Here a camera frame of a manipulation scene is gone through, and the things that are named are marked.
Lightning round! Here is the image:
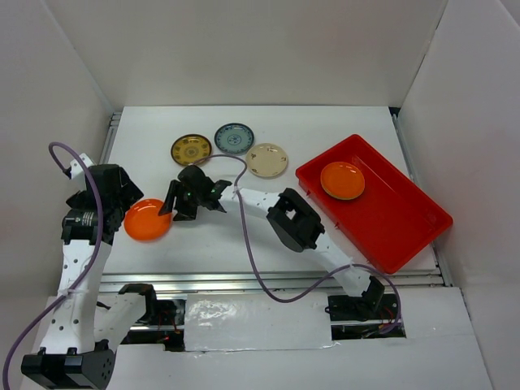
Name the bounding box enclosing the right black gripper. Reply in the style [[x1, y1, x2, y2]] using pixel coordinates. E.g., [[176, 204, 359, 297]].
[[159, 179, 203, 221]]

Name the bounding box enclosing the orange plate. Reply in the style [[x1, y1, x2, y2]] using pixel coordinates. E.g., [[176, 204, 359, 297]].
[[320, 162, 365, 193], [123, 198, 172, 241]]

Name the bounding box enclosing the yellow patterned plate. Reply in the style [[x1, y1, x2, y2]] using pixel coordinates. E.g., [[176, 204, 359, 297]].
[[170, 134, 213, 167]]

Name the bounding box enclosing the green plate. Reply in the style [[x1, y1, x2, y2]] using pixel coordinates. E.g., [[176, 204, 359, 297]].
[[327, 192, 363, 201]]

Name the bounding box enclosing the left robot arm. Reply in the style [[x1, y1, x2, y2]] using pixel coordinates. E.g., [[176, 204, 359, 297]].
[[21, 154, 160, 389]]

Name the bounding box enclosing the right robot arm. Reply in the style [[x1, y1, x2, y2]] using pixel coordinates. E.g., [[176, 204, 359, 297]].
[[158, 164, 384, 319]]

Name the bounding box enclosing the red plastic bin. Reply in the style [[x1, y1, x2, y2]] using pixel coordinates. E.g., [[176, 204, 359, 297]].
[[296, 134, 453, 274]]

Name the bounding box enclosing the blue patterned plate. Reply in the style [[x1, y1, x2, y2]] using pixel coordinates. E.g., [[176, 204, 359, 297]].
[[214, 123, 255, 156]]

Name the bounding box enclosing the beige floral plate back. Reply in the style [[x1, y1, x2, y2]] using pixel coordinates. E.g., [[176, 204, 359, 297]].
[[246, 143, 288, 179]]

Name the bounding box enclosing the white foil-taped panel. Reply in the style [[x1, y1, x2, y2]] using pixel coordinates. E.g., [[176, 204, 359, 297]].
[[184, 292, 333, 352]]

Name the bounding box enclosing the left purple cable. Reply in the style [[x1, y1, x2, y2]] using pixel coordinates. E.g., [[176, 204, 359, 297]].
[[2, 141, 105, 387]]

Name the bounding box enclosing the aluminium rail frame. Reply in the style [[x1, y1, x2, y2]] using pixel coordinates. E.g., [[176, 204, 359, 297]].
[[99, 111, 452, 297]]

